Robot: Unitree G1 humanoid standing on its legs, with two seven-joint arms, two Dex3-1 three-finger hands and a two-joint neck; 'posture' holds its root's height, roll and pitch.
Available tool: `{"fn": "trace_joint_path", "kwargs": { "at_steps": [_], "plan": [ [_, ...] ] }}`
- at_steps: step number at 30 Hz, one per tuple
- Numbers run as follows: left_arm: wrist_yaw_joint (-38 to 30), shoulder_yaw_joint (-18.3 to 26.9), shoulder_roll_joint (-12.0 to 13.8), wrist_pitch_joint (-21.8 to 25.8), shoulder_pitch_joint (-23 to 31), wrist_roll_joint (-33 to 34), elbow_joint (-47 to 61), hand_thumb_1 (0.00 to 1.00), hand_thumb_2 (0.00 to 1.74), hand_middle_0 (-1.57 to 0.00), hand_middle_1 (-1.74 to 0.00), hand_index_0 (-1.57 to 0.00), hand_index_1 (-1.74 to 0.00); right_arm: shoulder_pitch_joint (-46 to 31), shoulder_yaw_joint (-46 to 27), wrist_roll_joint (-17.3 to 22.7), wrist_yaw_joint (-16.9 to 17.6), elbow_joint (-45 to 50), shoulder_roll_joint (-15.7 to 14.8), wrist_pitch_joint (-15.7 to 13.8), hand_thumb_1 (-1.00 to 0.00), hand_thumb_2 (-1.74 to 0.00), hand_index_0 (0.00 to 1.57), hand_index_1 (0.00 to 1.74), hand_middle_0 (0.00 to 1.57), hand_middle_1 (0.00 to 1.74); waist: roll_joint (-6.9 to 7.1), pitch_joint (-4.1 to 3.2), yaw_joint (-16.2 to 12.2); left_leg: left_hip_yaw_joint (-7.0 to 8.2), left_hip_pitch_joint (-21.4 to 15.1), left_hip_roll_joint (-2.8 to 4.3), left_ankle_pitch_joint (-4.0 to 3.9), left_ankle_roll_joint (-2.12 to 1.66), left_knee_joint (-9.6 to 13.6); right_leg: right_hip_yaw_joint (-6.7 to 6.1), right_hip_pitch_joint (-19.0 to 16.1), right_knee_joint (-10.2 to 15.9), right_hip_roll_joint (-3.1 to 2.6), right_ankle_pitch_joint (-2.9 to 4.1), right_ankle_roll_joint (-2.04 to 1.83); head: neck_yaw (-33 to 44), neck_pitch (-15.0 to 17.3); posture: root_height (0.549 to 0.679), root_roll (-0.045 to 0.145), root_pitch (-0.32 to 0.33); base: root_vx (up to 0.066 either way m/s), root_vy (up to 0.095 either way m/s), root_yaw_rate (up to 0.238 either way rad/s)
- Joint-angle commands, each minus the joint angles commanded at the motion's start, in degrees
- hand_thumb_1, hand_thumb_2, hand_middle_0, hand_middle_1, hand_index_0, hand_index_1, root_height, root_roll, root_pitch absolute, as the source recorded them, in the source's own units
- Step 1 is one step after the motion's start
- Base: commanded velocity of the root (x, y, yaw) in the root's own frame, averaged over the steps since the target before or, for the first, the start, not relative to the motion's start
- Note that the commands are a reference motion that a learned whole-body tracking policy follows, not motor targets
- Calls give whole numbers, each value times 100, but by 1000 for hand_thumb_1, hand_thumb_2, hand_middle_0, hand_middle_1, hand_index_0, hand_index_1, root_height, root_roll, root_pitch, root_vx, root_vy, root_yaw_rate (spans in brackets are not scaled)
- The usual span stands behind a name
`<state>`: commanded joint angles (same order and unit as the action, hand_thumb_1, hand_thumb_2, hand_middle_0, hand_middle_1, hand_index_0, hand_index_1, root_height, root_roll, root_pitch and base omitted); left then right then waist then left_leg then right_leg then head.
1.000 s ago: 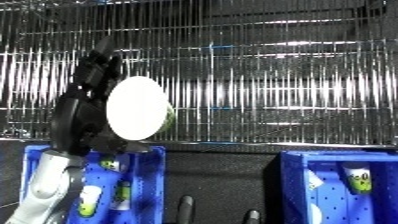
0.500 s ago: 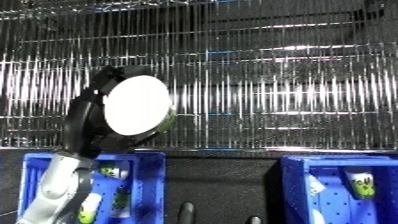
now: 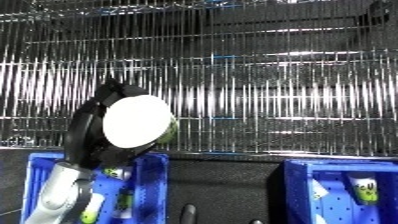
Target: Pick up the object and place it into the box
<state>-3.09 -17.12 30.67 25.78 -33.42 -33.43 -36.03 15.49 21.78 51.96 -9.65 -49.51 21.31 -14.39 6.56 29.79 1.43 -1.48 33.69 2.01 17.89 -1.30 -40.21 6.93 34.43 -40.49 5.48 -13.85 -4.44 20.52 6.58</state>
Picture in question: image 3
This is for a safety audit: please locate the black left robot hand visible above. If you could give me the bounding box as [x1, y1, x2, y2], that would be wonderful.
[62, 78, 168, 172]

